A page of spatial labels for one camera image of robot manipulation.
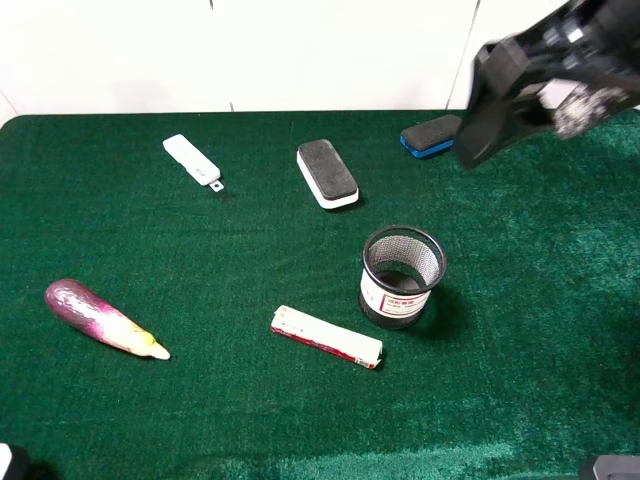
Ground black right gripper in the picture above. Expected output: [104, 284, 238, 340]
[455, 1, 639, 169]

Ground black mesh pen holder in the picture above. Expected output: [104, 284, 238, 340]
[359, 225, 447, 330]

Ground grey black object bottom right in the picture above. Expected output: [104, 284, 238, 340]
[578, 455, 640, 480]

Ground black white object bottom left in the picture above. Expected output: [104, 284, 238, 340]
[0, 443, 31, 480]

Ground blue whiteboard eraser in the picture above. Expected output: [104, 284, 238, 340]
[400, 114, 462, 159]

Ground white whiteboard eraser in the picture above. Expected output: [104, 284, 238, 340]
[296, 139, 360, 210]

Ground white red wrapped packet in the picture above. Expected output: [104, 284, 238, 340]
[271, 305, 383, 369]

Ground green felt table cloth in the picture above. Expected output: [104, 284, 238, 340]
[1, 111, 639, 479]

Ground white plastic remote device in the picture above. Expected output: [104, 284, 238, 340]
[163, 134, 224, 192]

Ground purple toy eggplant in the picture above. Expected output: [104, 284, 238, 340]
[45, 279, 171, 360]

